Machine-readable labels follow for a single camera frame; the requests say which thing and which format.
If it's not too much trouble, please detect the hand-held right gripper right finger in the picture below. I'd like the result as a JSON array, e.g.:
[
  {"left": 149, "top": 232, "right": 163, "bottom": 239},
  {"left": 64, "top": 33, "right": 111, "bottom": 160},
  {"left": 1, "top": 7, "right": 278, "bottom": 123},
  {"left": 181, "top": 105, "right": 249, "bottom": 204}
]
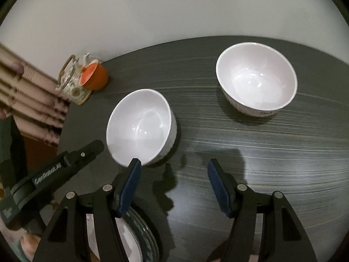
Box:
[{"left": 207, "top": 158, "right": 318, "bottom": 262}]

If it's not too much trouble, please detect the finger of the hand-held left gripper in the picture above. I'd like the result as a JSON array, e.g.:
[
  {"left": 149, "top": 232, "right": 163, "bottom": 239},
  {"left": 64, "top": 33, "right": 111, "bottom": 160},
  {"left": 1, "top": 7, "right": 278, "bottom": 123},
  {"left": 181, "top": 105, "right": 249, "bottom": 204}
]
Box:
[{"left": 11, "top": 139, "right": 105, "bottom": 197}]

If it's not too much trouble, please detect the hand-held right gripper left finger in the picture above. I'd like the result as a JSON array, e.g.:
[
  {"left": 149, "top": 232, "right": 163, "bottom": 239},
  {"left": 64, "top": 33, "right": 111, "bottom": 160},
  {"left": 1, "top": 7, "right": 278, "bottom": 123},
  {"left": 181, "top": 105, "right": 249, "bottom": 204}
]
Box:
[{"left": 33, "top": 158, "right": 142, "bottom": 262}]

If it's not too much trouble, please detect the white plate with pink flowers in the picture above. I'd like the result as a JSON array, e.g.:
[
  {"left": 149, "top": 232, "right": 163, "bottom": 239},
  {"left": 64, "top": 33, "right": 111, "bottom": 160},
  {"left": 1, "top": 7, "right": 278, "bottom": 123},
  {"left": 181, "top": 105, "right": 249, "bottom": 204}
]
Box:
[{"left": 86, "top": 212, "right": 143, "bottom": 262}]

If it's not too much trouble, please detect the small blue floral plate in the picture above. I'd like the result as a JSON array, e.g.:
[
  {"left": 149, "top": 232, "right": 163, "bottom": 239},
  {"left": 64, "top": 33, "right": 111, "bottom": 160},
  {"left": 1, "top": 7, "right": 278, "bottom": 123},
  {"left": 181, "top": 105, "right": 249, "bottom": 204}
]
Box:
[{"left": 128, "top": 209, "right": 154, "bottom": 262}]

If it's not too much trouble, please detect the small white printed bowl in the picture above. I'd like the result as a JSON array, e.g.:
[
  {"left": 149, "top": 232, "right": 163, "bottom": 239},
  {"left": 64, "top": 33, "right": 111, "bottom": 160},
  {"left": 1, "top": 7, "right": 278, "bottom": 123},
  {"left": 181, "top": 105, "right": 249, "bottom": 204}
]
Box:
[{"left": 106, "top": 88, "right": 178, "bottom": 167}]

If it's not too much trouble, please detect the large blue floral plate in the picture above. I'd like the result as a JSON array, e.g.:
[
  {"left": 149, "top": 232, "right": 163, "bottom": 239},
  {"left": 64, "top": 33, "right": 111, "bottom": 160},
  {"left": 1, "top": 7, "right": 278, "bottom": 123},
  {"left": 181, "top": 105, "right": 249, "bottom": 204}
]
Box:
[{"left": 131, "top": 204, "right": 160, "bottom": 262}]

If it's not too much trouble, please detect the person's left hand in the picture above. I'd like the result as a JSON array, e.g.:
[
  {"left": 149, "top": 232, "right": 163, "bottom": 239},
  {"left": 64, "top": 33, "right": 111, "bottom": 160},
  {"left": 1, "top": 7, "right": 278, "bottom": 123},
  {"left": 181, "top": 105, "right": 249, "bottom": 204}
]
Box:
[{"left": 20, "top": 229, "right": 41, "bottom": 261}]

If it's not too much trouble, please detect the beige striped curtain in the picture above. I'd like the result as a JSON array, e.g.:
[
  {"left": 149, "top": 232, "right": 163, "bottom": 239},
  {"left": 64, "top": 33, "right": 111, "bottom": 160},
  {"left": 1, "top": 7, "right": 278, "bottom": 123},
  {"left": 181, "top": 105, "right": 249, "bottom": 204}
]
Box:
[{"left": 0, "top": 43, "right": 69, "bottom": 147}]

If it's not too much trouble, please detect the patterned teapot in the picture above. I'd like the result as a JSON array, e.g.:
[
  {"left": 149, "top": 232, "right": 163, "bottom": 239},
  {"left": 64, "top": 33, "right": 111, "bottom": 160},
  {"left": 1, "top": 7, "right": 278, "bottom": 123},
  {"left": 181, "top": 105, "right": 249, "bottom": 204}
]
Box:
[{"left": 56, "top": 53, "right": 92, "bottom": 101}]

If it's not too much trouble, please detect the orange cup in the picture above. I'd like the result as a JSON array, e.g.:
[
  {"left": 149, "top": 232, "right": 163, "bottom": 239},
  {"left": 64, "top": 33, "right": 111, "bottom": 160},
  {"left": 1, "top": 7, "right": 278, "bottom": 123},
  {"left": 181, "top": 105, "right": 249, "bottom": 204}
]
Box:
[{"left": 79, "top": 59, "right": 109, "bottom": 91}]

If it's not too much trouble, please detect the wide white bowl blue cartoon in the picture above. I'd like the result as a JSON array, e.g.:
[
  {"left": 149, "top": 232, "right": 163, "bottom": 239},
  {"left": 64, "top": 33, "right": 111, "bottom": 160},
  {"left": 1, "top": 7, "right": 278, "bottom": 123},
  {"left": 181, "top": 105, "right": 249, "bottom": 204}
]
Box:
[{"left": 216, "top": 42, "right": 298, "bottom": 118}]

